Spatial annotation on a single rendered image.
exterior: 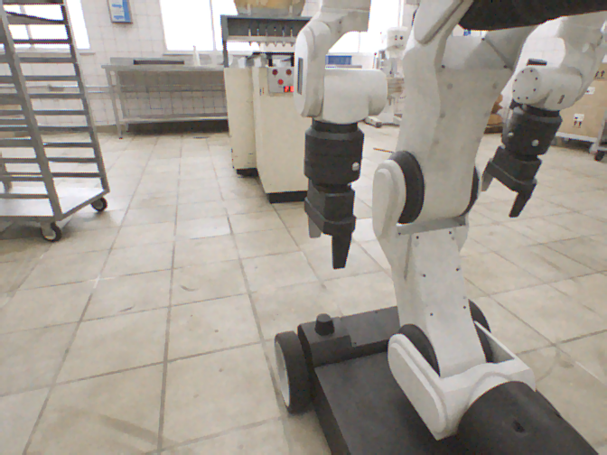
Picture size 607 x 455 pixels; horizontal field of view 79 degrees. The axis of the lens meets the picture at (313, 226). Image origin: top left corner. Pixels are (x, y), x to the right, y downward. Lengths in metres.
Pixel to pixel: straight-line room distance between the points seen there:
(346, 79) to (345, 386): 0.65
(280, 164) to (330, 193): 1.84
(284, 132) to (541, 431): 2.02
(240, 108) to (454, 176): 2.43
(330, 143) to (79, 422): 0.96
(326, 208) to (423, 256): 0.27
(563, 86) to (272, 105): 1.75
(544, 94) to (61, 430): 1.30
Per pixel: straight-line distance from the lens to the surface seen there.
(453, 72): 0.65
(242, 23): 3.09
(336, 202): 0.55
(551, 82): 0.80
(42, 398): 1.33
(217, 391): 1.15
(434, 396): 0.71
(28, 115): 2.15
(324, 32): 0.50
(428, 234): 0.77
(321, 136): 0.53
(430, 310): 0.76
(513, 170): 0.86
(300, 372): 0.94
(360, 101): 0.53
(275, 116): 2.33
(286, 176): 2.41
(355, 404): 0.87
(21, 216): 2.36
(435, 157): 0.68
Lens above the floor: 0.82
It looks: 23 degrees down
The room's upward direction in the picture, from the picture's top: straight up
